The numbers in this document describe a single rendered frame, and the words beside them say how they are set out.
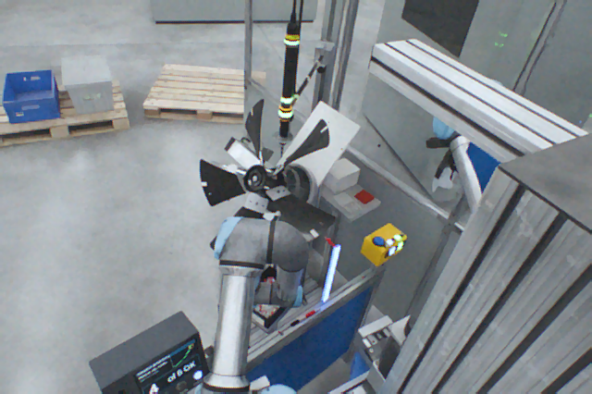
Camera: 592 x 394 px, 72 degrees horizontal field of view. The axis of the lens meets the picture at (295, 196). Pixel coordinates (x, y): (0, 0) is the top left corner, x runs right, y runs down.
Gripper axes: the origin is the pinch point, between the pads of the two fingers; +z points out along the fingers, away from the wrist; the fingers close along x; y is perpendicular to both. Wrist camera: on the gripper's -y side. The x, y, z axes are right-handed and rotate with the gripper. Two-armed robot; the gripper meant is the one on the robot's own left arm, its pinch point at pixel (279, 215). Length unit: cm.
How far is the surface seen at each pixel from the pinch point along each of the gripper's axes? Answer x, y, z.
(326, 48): -40, -3, 70
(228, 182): 3.7, 29.3, 19.7
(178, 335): -8, 11, -60
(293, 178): -0.2, 0.6, 23.8
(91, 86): 50, 229, 182
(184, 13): 70, 286, 481
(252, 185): -3.9, 14.3, 11.0
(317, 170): 2.5, -7.5, 35.8
